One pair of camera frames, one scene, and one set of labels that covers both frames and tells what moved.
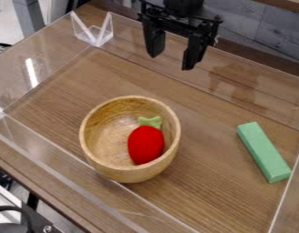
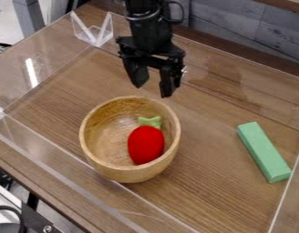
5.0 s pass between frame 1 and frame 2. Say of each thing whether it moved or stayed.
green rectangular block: stayed
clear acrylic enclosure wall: stayed
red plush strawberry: stayed
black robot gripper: moved
